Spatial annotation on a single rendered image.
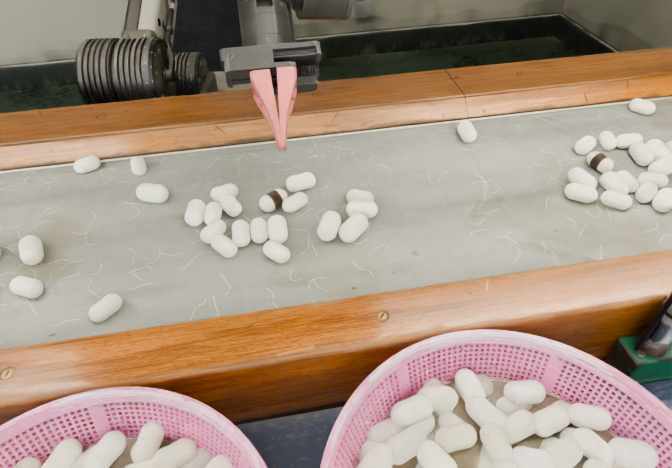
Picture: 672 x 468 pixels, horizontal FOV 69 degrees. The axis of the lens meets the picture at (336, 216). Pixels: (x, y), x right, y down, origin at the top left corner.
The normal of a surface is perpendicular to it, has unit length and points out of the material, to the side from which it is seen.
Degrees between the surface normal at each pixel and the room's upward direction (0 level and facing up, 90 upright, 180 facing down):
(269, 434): 0
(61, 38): 89
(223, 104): 0
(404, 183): 0
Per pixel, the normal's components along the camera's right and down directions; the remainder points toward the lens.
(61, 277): -0.02, -0.75
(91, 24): 0.19, 0.64
